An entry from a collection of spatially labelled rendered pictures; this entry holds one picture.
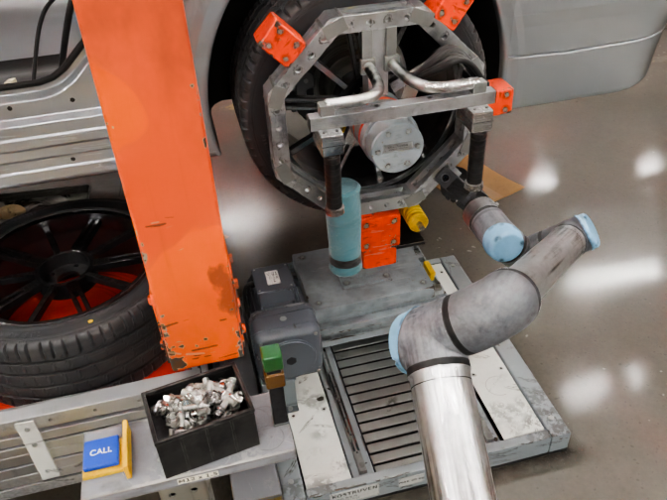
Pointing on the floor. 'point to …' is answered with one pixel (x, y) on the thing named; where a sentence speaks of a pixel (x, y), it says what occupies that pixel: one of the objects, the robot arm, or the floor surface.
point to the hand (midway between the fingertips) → (444, 169)
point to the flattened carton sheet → (494, 183)
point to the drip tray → (11, 203)
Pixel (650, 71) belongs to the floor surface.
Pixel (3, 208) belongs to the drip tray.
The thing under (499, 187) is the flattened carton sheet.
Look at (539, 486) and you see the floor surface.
